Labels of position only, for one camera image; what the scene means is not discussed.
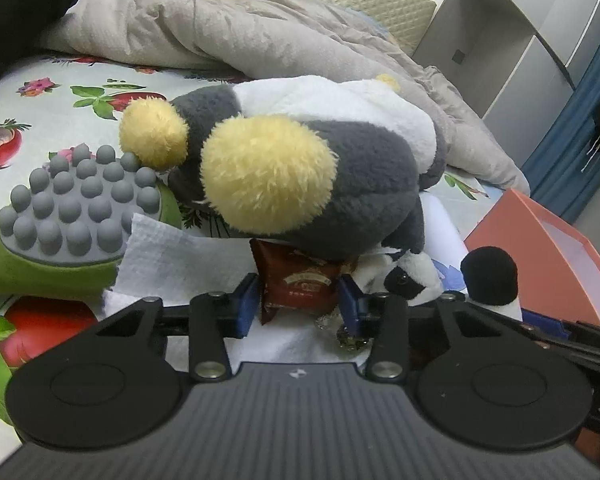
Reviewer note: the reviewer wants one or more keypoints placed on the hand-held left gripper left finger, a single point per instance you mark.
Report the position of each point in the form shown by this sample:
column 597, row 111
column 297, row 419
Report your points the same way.
column 245, row 307

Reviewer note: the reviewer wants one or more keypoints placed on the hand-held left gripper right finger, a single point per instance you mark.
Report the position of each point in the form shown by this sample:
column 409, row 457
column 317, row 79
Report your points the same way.
column 349, row 307

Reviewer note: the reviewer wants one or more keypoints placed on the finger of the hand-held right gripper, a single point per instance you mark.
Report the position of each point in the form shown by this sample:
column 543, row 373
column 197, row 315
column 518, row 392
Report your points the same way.
column 545, row 324

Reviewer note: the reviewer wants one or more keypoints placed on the brown snack packet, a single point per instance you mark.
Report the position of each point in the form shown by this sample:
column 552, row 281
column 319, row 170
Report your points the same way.
column 300, row 280

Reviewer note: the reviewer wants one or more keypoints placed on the pink cardboard box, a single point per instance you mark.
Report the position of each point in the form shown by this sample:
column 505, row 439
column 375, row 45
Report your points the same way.
column 545, row 250

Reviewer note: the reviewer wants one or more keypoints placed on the black fuzzy plush ball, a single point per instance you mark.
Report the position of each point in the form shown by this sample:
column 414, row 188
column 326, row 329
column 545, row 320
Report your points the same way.
column 487, row 275

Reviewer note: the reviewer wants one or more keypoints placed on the shiny foil wrapper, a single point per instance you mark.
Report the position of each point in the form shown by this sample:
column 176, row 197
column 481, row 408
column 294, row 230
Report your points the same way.
column 347, row 332

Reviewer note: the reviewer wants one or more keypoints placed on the small black white plush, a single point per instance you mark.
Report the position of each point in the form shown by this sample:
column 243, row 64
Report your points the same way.
column 405, row 275

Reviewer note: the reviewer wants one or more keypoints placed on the white paper towel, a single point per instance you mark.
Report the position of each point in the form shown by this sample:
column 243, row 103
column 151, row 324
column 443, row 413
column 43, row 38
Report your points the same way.
column 175, row 260

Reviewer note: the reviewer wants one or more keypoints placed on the grey white penguin plush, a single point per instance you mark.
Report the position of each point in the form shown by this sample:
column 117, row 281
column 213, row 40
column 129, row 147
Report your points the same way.
column 330, row 160

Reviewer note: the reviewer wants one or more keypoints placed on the blue curtain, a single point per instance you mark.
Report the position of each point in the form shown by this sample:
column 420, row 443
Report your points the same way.
column 565, row 160

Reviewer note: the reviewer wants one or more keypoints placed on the green massage brush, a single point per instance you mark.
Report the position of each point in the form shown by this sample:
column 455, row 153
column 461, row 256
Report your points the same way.
column 80, row 220

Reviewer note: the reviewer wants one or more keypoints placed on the grey duvet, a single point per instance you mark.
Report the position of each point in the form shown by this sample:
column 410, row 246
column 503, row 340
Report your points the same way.
column 260, row 35

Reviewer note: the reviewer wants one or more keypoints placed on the white wardrobe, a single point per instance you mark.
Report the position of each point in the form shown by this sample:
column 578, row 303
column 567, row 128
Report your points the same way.
column 525, row 35

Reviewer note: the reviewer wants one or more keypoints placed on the black clothing pile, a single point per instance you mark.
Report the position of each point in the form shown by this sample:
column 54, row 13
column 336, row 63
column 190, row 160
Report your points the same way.
column 15, row 15

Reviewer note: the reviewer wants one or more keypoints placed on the wall switch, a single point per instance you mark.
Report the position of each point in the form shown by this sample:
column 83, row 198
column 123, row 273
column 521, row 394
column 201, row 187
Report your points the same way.
column 458, row 56

